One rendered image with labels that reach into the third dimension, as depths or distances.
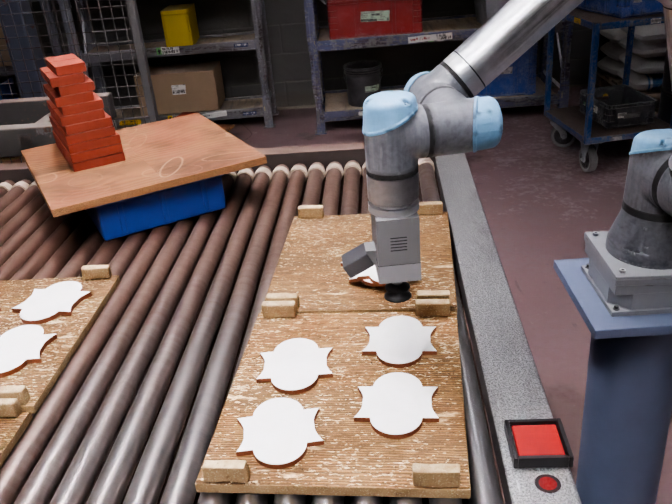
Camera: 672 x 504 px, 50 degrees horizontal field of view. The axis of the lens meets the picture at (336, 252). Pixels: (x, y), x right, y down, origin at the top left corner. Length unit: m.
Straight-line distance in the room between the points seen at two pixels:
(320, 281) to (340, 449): 0.46
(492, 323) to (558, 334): 1.65
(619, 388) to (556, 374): 1.17
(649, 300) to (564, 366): 1.36
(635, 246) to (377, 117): 0.61
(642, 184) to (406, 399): 0.58
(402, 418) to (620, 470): 0.74
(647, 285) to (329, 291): 0.57
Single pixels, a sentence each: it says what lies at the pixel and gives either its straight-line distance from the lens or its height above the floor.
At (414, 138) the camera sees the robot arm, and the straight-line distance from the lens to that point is 0.99.
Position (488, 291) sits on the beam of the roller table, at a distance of 1.36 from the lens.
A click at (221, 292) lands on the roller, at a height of 0.92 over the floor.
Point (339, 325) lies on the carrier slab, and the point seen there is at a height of 0.94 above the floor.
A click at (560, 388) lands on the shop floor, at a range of 2.63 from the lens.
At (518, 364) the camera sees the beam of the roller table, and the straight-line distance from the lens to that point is 1.17.
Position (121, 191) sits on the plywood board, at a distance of 1.66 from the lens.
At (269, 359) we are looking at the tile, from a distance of 1.15.
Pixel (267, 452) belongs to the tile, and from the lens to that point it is 0.99.
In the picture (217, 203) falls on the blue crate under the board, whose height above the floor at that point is 0.94.
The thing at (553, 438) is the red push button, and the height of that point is 0.93.
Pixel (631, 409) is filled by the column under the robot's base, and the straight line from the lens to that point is 1.56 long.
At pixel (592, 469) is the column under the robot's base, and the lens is 1.70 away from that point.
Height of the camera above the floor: 1.60
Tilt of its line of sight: 27 degrees down
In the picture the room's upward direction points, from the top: 5 degrees counter-clockwise
